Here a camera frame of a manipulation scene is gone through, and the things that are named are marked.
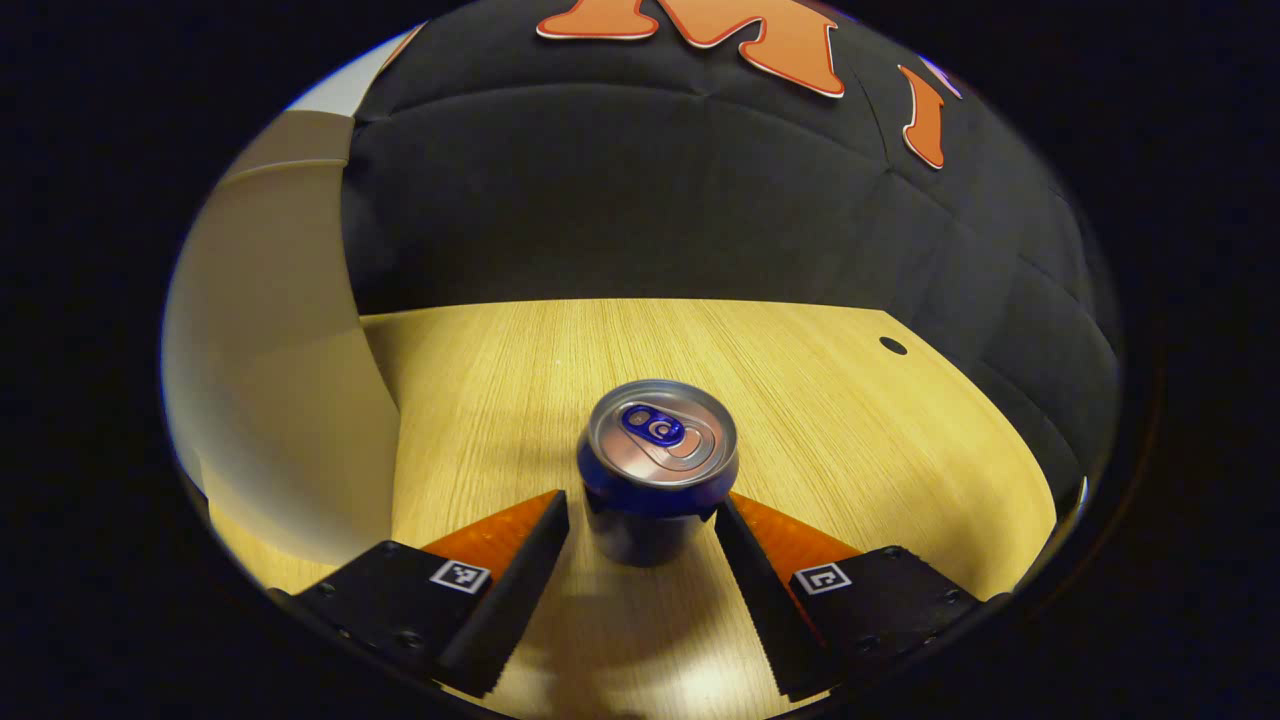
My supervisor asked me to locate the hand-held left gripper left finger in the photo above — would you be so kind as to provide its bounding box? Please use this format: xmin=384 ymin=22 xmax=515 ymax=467
xmin=290 ymin=489 xmax=571 ymax=699

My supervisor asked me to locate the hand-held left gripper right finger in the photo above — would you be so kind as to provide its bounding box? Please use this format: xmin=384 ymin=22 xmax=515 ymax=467
xmin=713 ymin=492 xmax=1001 ymax=703

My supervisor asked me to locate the blue pop can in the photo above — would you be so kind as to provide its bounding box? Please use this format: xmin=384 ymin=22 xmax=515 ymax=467
xmin=576 ymin=379 xmax=740 ymax=569

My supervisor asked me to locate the white desktop garbage bin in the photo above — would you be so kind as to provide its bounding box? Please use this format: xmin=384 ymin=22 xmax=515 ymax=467
xmin=162 ymin=110 xmax=403 ymax=566

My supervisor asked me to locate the wooden desktop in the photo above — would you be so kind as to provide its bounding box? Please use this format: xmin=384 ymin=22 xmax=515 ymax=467
xmin=205 ymin=298 xmax=1059 ymax=720

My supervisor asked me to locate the black backdrop cloth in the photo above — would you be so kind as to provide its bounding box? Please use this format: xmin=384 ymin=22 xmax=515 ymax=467
xmin=340 ymin=0 xmax=1121 ymax=491

